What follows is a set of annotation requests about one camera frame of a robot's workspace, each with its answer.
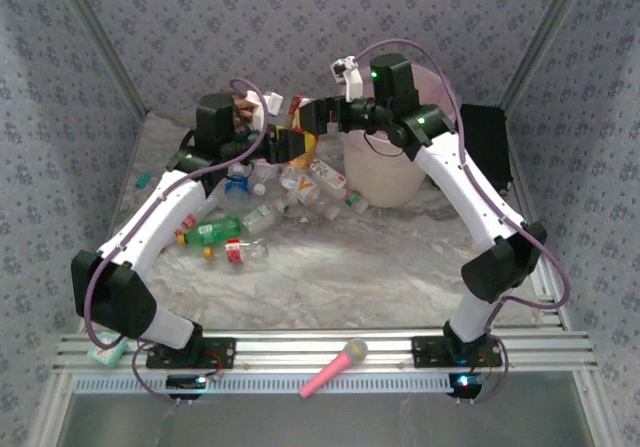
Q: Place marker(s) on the floral label clear bottle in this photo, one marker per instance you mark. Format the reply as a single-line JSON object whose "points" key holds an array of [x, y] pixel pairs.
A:
{"points": [[327, 174]]}

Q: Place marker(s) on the white bottle orange V mark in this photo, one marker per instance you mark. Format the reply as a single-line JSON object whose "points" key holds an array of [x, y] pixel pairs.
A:
{"points": [[300, 187]]}

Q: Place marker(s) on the clear bottle red white label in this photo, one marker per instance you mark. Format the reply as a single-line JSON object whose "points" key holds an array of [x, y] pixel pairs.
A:
{"points": [[265, 179]]}

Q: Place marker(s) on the clear unlabelled plastic bottle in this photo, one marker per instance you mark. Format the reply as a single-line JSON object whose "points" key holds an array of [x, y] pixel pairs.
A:
{"points": [[320, 209]]}

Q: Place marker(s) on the clear bottle green cap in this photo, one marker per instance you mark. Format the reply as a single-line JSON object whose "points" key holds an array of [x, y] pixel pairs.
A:
{"points": [[352, 199]]}

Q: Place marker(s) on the blue label bottle white cap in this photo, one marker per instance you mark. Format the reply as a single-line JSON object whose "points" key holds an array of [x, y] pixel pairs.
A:
{"points": [[235, 187]]}

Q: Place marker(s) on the clear bottle green neck label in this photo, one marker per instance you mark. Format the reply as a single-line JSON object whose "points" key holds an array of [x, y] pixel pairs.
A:
{"points": [[262, 217]]}

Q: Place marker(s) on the white bottle red oval label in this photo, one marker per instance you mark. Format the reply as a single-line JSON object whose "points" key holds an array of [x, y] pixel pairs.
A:
{"points": [[188, 222]]}

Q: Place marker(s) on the green soda bottle yellow cap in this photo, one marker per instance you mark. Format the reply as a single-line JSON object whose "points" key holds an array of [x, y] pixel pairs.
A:
{"points": [[215, 231]]}

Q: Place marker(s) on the clear bottle red label yellow cap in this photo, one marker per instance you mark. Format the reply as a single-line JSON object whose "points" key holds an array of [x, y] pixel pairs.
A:
{"points": [[237, 252]]}

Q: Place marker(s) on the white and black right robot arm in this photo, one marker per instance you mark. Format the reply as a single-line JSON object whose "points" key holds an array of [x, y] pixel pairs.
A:
{"points": [[465, 192]]}

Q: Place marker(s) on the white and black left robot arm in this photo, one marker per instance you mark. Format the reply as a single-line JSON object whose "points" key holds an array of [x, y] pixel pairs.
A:
{"points": [[150, 227]]}

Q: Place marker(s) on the small green cylinder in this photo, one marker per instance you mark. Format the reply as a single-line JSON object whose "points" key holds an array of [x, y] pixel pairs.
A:
{"points": [[143, 181]]}

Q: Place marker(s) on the black box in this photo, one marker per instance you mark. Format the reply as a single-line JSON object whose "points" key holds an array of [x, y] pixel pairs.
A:
{"points": [[485, 142]]}

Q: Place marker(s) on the pink toy microphone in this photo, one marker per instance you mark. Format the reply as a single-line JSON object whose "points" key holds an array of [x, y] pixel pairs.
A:
{"points": [[332, 367]]}

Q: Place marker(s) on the small teal clock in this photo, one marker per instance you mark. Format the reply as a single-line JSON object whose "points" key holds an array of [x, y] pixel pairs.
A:
{"points": [[107, 357]]}

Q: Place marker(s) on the aluminium frame post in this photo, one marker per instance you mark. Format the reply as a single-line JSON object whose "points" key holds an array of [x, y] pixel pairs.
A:
{"points": [[103, 42], [543, 42]]}

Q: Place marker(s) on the aluminium mounting rail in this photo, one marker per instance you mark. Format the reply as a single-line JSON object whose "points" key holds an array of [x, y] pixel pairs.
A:
{"points": [[300, 349]]}

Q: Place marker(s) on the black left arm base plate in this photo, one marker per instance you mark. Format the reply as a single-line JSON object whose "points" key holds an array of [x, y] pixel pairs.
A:
{"points": [[220, 354]]}

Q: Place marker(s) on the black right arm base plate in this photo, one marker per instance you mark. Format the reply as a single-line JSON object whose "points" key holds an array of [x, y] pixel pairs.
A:
{"points": [[425, 354]]}

